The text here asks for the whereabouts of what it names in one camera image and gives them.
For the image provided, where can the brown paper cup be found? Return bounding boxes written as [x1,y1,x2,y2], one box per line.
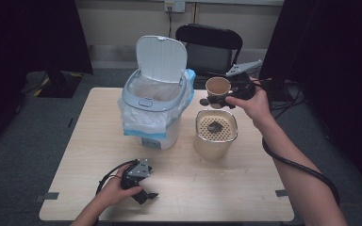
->
[205,76,233,110]

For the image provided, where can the white lidded trash can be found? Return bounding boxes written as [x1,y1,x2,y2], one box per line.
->
[117,35,196,151]

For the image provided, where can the black wall power cord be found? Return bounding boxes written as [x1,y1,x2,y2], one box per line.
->
[168,6,173,40]

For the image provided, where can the dark wet tea residue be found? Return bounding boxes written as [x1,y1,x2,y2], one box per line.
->
[206,121,224,134]

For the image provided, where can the black floor cables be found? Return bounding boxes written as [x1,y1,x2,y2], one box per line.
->
[269,82,307,111]

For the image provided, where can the person's left hand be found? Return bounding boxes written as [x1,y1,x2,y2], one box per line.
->
[94,164,144,210]

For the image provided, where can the beige bucket with strainer lid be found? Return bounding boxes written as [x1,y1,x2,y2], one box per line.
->
[193,108,239,161]

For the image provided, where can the black curtain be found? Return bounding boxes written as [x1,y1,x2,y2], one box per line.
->
[258,0,362,202]
[0,0,94,156]

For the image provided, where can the thick black gripper cable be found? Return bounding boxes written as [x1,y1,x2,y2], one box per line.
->
[261,137,341,206]

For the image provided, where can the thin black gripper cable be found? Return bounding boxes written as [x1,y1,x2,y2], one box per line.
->
[95,159,140,196]

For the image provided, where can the white wall outlet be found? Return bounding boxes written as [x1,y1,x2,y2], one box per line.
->
[164,0,187,13]

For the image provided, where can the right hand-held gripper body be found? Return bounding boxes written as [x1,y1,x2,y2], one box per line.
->
[225,59,265,102]

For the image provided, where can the black folding chair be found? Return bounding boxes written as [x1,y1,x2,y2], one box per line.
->
[174,23,244,83]

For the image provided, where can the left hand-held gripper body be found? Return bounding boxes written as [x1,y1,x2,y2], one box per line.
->
[121,158,155,191]

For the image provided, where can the translucent plastic trash bag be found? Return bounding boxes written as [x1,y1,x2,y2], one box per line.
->
[117,68,197,140]

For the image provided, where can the black stand base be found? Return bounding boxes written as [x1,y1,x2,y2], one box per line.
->
[36,70,83,99]

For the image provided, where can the person's right hand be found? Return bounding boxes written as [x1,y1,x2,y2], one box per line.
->
[225,78,275,130]

